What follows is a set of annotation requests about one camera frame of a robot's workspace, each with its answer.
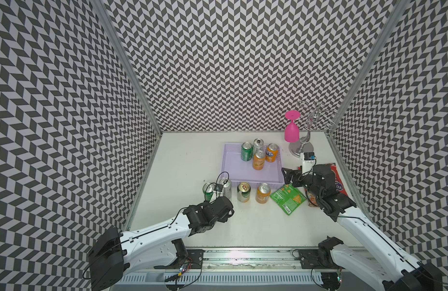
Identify orange fanta can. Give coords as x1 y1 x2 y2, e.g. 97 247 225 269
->
256 183 271 204
266 143 279 162
253 150 266 170

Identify green Sprite can front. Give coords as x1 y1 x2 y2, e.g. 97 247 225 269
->
202 183 216 202

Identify green sprite can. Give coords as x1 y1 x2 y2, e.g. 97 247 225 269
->
240 142 253 161
202 183 216 202

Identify white monster can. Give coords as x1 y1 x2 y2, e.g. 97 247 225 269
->
219 178 232 200
253 138 264 154

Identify green gold can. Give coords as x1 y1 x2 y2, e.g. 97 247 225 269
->
237 182 251 202

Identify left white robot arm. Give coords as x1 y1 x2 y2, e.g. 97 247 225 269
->
82 196 234 291

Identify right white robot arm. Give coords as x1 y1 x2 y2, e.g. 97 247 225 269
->
282 165 443 291

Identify lilac plastic basket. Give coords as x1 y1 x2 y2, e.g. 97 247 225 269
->
221 143 284 190

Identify green snack packet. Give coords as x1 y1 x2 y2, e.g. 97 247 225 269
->
270 184 306 216

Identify red candy bag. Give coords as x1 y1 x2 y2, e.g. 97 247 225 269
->
305 162 348 207

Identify pink plastic wine glass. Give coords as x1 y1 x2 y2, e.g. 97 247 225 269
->
285 110 300 143

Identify white Monster can back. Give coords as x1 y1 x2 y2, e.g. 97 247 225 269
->
253 138 264 154

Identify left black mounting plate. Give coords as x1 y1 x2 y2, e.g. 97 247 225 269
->
154 249 205 270

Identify black mounting plate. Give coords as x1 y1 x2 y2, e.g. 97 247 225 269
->
154 249 205 270
296 249 330 270

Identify green Sprite can back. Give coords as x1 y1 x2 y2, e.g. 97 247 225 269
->
240 142 253 161

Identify chrome glass holder stand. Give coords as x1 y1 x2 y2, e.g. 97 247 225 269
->
289 101 337 159

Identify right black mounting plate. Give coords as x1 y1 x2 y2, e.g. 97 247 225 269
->
296 249 330 270

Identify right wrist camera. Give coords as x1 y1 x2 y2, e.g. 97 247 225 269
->
301 152 316 174

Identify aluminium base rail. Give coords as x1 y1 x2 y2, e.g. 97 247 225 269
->
111 247 403 291

